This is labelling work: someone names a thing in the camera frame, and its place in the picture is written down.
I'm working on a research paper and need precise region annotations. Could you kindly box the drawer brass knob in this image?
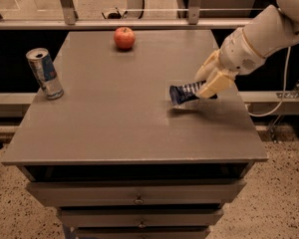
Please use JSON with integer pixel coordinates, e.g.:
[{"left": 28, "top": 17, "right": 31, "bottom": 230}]
[
  {"left": 134, "top": 194, "right": 145, "bottom": 205},
  {"left": 138, "top": 221, "right": 147, "bottom": 229}
]

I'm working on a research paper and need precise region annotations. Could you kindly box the white cable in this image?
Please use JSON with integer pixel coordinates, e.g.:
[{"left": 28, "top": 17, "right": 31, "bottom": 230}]
[{"left": 247, "top": 46, "right": 292, "bottom": 119}]

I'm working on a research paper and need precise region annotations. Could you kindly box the grey drawer cabinet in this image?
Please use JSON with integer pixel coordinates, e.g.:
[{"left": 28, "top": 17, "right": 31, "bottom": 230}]
[{"left": 2, "top": 30, "right": 267, "bottom": 239}]

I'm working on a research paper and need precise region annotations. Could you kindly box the blue rxbar blueberry wrapper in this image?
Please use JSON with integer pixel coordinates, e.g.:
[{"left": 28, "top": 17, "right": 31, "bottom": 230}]
[{"left": 169, "top": 81, "right": 204, "bottom": 106}]

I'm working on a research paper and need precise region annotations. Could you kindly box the silver blue energy drink can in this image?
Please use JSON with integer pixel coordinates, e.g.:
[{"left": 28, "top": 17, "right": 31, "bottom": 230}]
[{"left": 26, "top": 48, "right": 64, "bottom": 100}]

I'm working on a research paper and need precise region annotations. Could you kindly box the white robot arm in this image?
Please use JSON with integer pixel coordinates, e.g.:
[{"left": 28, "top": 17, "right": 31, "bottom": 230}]
[{"left": 194, "top": 0, "right": 299, "bottom": 99}]

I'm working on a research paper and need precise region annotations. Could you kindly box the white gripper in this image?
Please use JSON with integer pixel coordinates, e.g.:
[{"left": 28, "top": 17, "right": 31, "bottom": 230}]
[{"left": 194, "top": 28, "right": 265, "bottom": 99}]

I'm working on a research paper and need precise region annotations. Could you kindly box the top drawer brass knob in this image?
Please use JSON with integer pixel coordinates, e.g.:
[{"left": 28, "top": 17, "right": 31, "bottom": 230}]
[{"left": 134, "top": 194, "right": 145, "bottom": 205}]

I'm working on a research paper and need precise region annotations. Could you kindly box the metal guard railing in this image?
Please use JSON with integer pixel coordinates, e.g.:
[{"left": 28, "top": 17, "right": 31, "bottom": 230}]
[{"left": 0, "top": 0, "right": 280, "bottom": 31}]

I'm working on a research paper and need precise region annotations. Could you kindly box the red apple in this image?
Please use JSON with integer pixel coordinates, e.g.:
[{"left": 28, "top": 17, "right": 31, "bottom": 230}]
[{"left": 114, "top": 27, "right": 136, "bottom": 50}]

